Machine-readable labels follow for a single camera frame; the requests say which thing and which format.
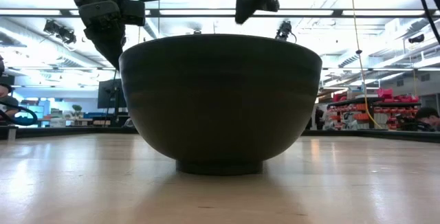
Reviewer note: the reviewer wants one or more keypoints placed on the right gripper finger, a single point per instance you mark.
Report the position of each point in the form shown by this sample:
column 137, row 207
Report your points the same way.
column 272, row 2
column 248, row 2

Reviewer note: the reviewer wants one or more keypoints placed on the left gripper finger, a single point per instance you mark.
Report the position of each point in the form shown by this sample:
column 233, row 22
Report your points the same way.
column 108, row 47

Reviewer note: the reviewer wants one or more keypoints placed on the black ceiling light fixture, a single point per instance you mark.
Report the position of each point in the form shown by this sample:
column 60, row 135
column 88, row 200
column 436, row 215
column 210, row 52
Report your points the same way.
column 60, row 31

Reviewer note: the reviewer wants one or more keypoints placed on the black monitor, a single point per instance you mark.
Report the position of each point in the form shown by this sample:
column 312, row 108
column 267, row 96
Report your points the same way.
column 110, row 93

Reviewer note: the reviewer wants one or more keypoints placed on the small dark ceiling fitting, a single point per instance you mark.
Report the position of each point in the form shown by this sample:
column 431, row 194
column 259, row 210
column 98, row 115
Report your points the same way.
column 197, row 31

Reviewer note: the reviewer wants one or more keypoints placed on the small potted plant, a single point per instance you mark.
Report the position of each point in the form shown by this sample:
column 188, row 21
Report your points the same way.
column 76, row 109

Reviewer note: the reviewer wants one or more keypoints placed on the large dark bowl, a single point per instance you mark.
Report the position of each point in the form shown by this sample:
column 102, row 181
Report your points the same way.
column 220, row 107

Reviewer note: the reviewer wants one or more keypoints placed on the person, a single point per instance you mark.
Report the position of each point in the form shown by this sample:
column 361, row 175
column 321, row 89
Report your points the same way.
column 428, row 115
column 319, row 117
column 7, row 100

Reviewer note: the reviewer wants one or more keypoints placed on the small dark ceiling device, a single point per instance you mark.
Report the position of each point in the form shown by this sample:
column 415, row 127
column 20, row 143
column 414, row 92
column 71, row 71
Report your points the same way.
column 416, row 38

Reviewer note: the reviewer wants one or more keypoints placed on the black overhead camera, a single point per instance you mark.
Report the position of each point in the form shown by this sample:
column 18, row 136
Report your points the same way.
column 283, row 31

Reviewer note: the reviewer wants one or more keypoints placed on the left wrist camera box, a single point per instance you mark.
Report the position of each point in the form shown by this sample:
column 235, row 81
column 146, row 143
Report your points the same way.
column 132, row 12

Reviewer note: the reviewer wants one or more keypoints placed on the black overhead frame bar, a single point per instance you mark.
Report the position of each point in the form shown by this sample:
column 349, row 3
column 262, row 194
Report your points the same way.
column 309, row 12

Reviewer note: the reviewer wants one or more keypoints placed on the small grey bracket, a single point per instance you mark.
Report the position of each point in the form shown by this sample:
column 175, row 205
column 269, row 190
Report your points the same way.
column 12, row 134

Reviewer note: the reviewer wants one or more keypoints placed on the black table edge rail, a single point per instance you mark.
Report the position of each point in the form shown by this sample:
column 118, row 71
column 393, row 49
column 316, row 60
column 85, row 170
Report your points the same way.
column 378, row 134

